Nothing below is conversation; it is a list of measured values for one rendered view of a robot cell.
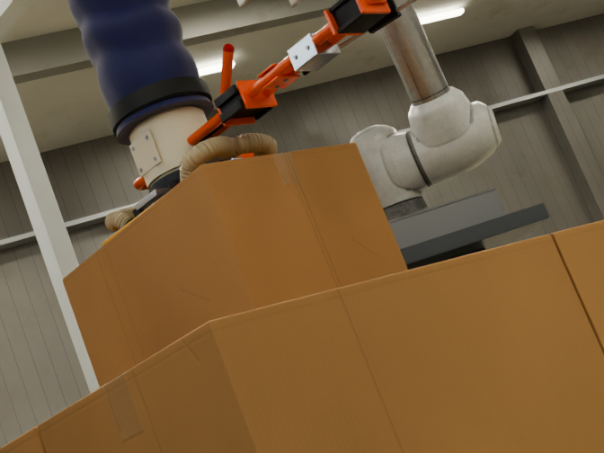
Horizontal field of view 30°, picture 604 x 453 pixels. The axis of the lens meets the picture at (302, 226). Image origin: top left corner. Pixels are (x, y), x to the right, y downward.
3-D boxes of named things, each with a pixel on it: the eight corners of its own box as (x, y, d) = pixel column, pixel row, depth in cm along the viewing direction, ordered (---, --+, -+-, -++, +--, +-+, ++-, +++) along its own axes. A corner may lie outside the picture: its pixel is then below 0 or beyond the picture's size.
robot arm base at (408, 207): (406, 235, 304) (398, 217, 305) (449, 209, 285) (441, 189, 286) (350, 253, 295) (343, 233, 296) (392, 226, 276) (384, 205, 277)
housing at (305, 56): (293, 72, 209) (284, 50, 210) (318, 71, 214) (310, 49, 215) (316, 54, 204) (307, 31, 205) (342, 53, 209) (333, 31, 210)
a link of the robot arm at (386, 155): (373, 223, 299) (343, 147, 302) (436, 196, 295) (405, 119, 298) (359, 218, 283) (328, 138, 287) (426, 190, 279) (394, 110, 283)
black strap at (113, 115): (94, 144, 243) (88, 127, 244) (178, 136, 260) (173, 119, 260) (148, 95, 228) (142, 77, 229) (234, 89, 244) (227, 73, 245)
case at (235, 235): (121, 452, 239) (60, 279, 247) (263, 404, 266) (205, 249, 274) (280, 370, 196) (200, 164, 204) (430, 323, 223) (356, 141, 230)
